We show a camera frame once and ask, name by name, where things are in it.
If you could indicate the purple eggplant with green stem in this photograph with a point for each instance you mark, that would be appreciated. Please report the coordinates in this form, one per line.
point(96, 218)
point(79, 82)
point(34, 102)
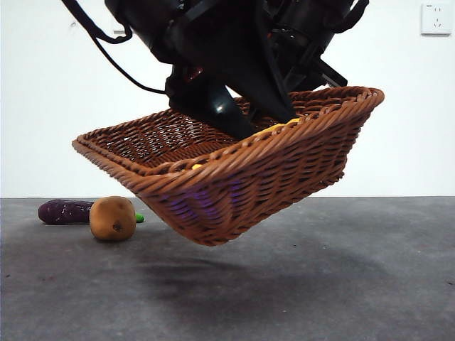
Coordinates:
point(60, 211)

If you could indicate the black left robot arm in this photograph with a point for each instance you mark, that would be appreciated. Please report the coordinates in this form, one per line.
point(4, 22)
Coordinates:
point(160, 21)

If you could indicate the brown potato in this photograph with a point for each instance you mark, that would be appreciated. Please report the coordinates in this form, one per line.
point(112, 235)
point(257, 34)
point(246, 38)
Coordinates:
point(112, 218)

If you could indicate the brown woven wicker basket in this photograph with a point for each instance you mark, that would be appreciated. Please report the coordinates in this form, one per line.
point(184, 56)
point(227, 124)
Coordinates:
point(266, 177)

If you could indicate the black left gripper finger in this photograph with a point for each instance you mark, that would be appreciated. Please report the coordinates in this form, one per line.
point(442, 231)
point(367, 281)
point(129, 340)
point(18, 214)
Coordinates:
point(213, 106)
point(259, 85)

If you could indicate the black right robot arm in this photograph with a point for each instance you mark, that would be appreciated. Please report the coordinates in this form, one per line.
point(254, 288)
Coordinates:
point(302, 21)

